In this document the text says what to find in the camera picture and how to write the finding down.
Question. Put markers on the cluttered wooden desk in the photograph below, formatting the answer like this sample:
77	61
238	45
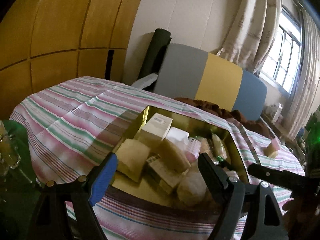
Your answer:
271	116

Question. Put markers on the white foam bed rail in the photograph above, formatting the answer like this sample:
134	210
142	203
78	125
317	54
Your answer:
145	81

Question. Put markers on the dark red blanket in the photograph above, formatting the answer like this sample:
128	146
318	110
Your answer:
256	126

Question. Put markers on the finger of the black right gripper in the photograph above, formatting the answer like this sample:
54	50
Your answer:
299	185

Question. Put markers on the pink green striped bedsheet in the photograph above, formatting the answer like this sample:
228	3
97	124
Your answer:
73	125

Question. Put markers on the black rolled mat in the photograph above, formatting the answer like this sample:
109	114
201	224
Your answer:
155	53

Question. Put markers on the green glass side table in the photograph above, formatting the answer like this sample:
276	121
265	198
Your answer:
18	181

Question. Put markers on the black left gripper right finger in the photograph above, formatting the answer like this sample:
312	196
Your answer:
264	219

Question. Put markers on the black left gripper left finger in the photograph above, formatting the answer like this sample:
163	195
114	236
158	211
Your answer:
50	218

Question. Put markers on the beige barcode carton box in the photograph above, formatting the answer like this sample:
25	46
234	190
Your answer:
157	127

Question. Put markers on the person's right hand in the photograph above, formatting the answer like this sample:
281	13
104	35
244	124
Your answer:
301	219

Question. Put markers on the beige patterned curtain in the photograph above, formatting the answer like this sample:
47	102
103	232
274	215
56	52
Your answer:
252	34

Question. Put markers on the gold rectangular storage box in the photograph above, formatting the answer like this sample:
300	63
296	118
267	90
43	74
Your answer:
192	137

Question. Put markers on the grey yellow blue headboard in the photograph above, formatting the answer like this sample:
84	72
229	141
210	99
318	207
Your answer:
188	72

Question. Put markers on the window with metal bars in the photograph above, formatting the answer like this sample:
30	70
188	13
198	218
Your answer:
282	63

